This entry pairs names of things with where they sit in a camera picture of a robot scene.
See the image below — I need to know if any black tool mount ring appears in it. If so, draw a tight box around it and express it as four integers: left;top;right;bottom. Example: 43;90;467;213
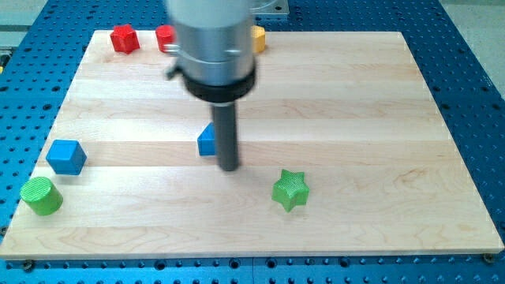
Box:
181;62;256;103

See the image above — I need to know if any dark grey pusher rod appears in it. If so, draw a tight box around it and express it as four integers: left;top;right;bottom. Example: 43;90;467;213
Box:
211;103;239;171

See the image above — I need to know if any blue triangle block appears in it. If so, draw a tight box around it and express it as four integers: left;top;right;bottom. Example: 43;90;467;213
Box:
196;122;216;156

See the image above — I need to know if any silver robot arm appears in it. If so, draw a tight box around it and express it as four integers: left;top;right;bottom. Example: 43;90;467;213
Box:
166;0;256;171

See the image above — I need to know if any yellow hexagon block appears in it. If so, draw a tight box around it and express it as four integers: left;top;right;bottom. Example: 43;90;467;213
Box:
251;25;266;54

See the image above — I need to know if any red cylinder block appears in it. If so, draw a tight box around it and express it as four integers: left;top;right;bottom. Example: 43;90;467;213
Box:
155;24;176;53

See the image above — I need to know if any green star block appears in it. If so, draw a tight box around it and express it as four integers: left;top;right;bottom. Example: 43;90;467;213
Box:
271;169;310;212

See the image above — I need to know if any red star block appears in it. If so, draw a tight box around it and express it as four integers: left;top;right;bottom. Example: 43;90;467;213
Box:
110;24;140;54

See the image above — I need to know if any light wooden board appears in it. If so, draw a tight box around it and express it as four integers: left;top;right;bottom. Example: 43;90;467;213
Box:
1;30;503;260

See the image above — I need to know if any blue cube block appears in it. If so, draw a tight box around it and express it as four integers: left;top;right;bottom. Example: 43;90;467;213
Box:
46;140;87;175

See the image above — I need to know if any green cylinder block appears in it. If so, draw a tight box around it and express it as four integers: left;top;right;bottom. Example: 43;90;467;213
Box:
21;177;64;216

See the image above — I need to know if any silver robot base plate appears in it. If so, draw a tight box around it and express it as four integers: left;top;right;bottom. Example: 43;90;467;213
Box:
251;0;290;16

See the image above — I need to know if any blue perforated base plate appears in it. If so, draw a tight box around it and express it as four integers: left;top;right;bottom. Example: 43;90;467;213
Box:
1;1;504;283

